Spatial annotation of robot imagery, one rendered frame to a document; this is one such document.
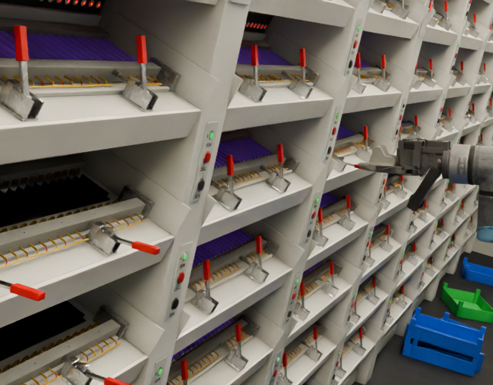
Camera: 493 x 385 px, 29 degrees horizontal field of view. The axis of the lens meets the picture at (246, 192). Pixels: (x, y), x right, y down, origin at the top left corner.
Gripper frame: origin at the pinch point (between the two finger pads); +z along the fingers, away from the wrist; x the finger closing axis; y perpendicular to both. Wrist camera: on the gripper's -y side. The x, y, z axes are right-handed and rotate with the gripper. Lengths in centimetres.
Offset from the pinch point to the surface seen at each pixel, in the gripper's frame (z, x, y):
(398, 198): 10, -93, -19
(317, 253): 8.9, 6.4, -20.4
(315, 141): 4.7, 25.3, 7.6
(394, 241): 15, -113, -38
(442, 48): 2, -115, 31
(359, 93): 1.5, 1.4, 17.4
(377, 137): 7.3, -44.4, 3.9
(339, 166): 5.7, 1.0, -0.1
